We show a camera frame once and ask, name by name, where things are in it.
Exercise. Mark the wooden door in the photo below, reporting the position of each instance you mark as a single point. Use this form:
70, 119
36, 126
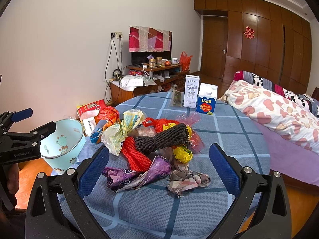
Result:
215, 39

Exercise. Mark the red gift box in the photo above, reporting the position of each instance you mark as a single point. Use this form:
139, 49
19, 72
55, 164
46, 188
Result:
88, 115

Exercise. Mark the white mug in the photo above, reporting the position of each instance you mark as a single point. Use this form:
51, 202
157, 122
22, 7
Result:
175, 61

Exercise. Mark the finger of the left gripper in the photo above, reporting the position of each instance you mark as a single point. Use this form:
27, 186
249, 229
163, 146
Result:
21, 115
37, 134

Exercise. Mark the red plastic bag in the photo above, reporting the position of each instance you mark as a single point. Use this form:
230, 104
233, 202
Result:
159, 124

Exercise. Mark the clear plastic bag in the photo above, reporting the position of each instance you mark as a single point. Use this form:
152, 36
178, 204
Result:
143, 131

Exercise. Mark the wooden wardrobe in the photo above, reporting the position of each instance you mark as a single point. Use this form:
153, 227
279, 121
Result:
280, 52

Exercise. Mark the wooden tv cabinet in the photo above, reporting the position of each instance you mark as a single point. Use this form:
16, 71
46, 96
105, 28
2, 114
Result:
155, 80

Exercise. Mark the red double happiness sticker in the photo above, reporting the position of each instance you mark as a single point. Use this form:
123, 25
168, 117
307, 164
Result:
249, 33

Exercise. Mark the black white pillow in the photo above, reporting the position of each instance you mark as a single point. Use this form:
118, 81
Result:
303, 100

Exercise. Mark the blue plaid tablecloth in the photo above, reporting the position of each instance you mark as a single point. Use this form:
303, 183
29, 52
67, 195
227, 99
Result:
154, 212

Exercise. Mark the wall power outlet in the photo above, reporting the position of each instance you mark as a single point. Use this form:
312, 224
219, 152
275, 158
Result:
118, 35

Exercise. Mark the pink transparent plastic bag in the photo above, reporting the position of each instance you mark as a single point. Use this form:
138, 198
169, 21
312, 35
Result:
189, 119

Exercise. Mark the red orange snack wrapper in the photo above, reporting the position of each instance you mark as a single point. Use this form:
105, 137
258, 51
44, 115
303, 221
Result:
111, 116

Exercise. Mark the red foam net sleeve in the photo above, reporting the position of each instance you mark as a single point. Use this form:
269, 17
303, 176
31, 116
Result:
136, 160

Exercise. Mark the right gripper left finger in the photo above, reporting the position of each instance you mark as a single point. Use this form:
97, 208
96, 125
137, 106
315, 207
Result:
56, 207

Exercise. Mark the yellow plastic bag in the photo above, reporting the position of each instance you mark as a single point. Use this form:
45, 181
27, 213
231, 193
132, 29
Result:
181, 152

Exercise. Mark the orange plastic bag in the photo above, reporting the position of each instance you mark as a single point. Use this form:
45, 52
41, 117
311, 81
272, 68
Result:
185, 60

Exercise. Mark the black foam net sleeve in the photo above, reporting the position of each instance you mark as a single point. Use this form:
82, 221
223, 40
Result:
174, 136

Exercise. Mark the pink bed sheet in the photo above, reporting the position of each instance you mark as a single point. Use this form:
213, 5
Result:
290, 159

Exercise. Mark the white tall milk carton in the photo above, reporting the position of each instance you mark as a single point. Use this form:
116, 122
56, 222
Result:
192, 83

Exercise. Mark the pink patchwork cloth cover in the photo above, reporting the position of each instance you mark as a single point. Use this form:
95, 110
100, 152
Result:
147, 39

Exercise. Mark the heart pattern quilt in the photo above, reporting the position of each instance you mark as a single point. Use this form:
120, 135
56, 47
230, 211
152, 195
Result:
275, 112

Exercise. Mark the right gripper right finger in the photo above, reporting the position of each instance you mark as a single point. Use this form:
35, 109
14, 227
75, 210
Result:
272, 217

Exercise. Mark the white box on cabinet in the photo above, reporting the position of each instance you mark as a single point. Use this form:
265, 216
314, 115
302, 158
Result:
132, 81

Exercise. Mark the light blue enamel basin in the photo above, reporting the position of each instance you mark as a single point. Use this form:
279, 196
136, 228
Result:
61, 148

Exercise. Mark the blue white LOOK carton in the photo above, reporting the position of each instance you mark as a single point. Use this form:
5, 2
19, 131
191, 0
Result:
207, 97

